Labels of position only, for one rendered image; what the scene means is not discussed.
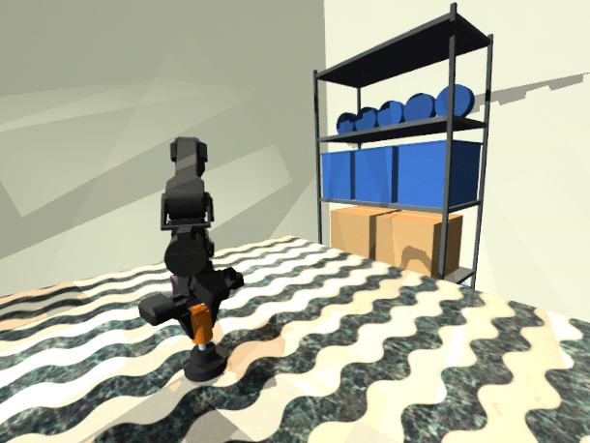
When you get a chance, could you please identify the orange knob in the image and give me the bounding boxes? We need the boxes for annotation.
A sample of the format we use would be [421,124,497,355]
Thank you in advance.
[190,305,213,344]

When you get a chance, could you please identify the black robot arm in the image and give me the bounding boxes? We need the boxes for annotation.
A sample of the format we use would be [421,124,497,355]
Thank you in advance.
[161,136,237,308]

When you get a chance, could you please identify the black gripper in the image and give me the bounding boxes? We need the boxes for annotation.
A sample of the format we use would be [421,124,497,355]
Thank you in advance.
[138,272,244,340]

